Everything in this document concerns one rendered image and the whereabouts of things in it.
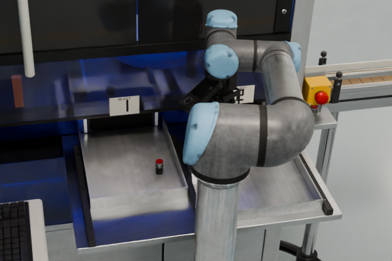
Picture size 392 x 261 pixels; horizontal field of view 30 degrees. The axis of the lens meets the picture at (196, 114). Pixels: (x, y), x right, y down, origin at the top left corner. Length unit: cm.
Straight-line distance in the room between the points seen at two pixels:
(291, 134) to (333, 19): 366
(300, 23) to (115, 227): 76
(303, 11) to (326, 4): 310
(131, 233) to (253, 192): 36
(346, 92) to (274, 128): 112
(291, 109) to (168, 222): 65
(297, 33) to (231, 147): 84
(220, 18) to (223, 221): 54
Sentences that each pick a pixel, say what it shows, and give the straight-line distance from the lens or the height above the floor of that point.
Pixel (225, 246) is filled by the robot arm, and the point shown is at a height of 114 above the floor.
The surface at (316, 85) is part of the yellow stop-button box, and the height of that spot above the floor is 103.
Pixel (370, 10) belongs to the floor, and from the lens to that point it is 516.
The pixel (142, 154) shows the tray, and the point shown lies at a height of 88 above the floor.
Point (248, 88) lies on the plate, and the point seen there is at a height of 104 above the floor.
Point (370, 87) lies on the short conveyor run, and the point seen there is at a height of 93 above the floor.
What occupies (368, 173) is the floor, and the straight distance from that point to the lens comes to 361.
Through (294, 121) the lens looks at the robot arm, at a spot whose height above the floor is 142.
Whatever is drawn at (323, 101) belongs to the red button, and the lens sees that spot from 221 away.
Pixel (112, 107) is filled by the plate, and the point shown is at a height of 102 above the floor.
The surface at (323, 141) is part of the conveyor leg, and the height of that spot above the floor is 69.
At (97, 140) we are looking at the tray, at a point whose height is 88.
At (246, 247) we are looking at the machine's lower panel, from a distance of 256.
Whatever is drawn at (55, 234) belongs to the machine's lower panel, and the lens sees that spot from 235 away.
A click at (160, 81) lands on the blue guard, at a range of 205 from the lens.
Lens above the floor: 217
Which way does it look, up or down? 34 degrees down
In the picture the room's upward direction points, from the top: 3 degrees clockwise
